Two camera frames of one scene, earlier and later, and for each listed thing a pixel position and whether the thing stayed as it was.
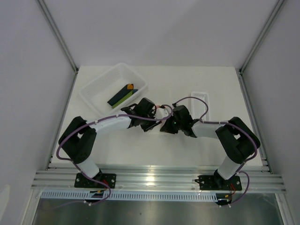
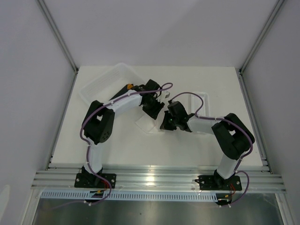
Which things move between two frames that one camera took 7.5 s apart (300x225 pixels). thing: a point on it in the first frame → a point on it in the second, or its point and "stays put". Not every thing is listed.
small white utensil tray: x=198 y=107 stays put
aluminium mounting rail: x=255 y=179 stays put
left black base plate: x=82 y=181 stays put
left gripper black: x=153 y=124 → x=154 y=112
